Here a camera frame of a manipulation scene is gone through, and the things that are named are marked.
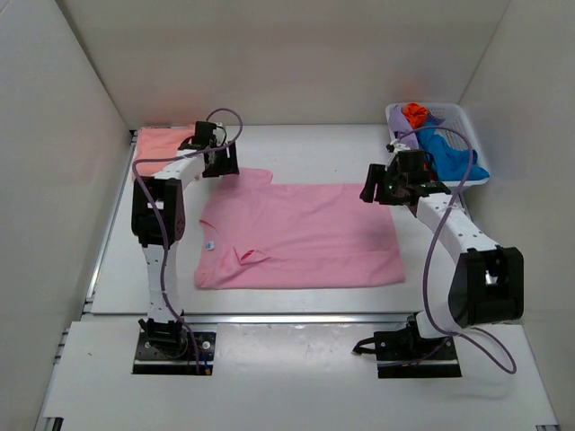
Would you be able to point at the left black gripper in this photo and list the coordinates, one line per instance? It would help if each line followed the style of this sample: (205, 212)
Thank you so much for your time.
(229, 165)

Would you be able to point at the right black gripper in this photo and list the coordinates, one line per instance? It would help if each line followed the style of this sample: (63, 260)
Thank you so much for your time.
(375, 175)

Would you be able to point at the pink t shirt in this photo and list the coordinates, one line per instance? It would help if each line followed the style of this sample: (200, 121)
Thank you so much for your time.
(262, 235)

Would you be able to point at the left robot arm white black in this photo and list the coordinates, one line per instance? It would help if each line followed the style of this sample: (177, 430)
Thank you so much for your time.
(167, 161)

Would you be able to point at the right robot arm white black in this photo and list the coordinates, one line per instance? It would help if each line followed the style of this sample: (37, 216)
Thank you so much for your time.
(488, 283)

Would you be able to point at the lavender t shirt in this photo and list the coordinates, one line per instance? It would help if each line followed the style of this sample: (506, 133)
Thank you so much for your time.
(399, 126)

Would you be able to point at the orange t shirt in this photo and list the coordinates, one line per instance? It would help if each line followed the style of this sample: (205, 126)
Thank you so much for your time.
(415, 114)

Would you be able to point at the blue t shirt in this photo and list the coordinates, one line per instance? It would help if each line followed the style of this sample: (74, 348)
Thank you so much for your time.
(448, 163)

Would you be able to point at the folded salmon t shirt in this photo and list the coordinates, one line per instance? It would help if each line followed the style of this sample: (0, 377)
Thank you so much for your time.
(160, 143)

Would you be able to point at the white plastic laundry basket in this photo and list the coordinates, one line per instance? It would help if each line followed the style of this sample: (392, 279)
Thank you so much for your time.
(456, 123)

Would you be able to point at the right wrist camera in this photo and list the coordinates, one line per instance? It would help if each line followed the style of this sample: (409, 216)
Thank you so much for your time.
(395, 146)

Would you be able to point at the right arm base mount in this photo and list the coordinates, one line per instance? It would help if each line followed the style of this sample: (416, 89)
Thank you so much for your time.
(404, 354)

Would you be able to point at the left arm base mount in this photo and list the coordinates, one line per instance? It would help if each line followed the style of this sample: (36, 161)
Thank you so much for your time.
(168, 349)

